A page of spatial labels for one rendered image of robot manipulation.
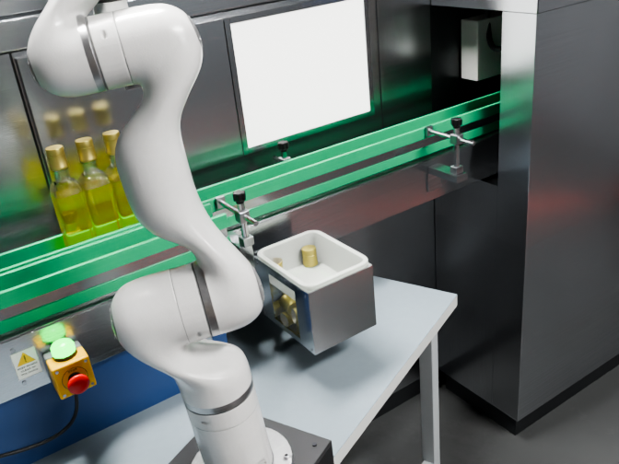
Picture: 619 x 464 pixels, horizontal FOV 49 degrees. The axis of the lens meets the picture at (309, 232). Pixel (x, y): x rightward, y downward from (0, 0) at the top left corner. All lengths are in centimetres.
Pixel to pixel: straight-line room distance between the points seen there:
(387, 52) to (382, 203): 45
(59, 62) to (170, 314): 38
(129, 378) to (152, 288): 52
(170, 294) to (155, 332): 6
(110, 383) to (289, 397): 38
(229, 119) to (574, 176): 103
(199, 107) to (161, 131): 70
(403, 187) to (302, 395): 65
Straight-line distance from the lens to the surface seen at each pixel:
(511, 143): 196
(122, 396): 154
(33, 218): 162
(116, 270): 140
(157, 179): 96
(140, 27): 95
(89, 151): 143
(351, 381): 154
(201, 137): 167
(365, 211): 178
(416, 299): 180
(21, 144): 157
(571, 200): 215
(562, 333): 239
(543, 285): 219
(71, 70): 95
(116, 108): 158
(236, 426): 115
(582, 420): 262
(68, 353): 135
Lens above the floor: 172
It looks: 26 degrees down
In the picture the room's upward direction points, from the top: 6 degrees counter-clockwise
